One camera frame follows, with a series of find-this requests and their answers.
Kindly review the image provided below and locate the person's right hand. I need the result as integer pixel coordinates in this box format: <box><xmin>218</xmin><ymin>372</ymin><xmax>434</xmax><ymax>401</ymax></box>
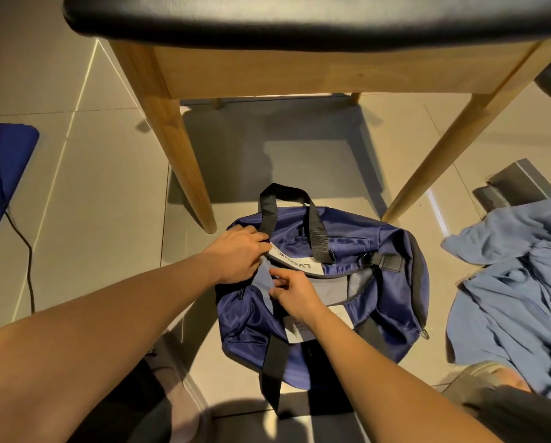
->
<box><xmin>269</xmin><ymin>265</ymin><xmax>330</xmax><ymax>325</ymax></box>

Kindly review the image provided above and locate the person's left hand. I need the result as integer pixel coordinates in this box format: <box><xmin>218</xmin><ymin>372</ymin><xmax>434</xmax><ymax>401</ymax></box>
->
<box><xmin>202</xmin><ymin>225</ymin><xmax>272</xmax><ymax>286</ymax></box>

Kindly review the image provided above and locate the navy blue bag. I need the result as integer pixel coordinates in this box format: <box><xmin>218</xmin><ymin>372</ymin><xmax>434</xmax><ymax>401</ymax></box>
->
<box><xmin>215</xmin><ymin>183</ymin><xmax>432</xmax><ymax>413</ymax></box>

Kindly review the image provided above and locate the pile of blue-grey towels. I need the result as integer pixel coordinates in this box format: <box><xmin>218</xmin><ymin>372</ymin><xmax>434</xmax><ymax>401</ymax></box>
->
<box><xmin>441</xmin><ymin>189</ymin><xmax>551</xmax><ymax>407</ymax></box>

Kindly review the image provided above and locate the person's left forearm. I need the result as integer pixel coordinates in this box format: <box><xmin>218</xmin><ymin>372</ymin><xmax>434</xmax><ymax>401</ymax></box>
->
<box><xmin>0</xmin><ymin>253</ymin><xmax>221</xmax><ymax>443</ymax></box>

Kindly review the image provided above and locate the person's right forearm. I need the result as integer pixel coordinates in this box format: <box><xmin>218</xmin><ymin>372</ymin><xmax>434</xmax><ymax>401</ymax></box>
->
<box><xmin>303</xmin><ymin>309</ymin><xmax>502</xmax><ymax>443</ymax></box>

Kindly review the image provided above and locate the person's left leg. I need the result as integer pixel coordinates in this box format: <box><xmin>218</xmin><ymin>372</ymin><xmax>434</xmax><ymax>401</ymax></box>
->
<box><xmin>67</xmin><ymin>355</ymin><xmax>203</xmax><ymax>443</ymax></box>

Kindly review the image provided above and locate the wooden chair with black seat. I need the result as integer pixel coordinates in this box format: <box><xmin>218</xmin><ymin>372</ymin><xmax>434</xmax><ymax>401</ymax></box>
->
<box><xmin>63</xmin><ymin>0</ymin><xmax>551</xmax><ymax>234</ymax></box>

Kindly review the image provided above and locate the dark blue mat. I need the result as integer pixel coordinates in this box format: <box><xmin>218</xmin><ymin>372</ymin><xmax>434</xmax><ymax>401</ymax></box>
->
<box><xmin>0</xmin><ymin>122</ymin><xmax>40</xmax><ymax>264</ymax></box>

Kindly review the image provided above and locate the black cable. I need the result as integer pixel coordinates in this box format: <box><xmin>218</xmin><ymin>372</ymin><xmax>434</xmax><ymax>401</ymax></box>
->
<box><xmin>0</xmin><ymin>106</ymin><xmax>37</xmax><ymax>314</ymax></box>

